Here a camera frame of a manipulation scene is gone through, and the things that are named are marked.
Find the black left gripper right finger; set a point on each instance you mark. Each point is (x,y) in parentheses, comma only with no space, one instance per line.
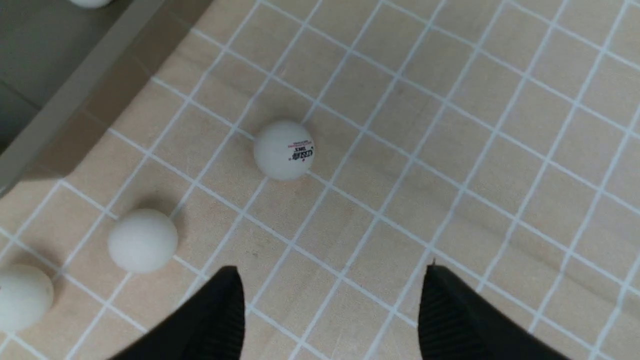
(456,323)

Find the checkered beige tablecloth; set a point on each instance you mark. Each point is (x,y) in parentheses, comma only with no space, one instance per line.
(497,137)

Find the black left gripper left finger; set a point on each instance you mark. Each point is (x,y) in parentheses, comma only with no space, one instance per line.
(211,325)

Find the white ball with logo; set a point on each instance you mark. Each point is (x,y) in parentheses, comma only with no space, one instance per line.
(284,150)

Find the olive green plastic bin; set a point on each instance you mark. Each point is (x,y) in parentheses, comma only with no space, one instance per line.
(53,56)

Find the plain white ball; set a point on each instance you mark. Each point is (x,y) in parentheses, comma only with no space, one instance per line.
(143,241)

